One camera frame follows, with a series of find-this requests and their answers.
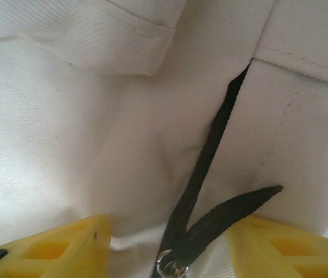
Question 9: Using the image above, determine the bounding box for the beige fabric backpack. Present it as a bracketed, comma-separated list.
[0, 0, 328, 278]

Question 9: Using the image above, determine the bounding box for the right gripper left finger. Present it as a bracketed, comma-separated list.
[0, 214, 112, 278]

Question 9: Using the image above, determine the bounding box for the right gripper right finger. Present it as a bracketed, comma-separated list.
[227, 215, 328, 278]

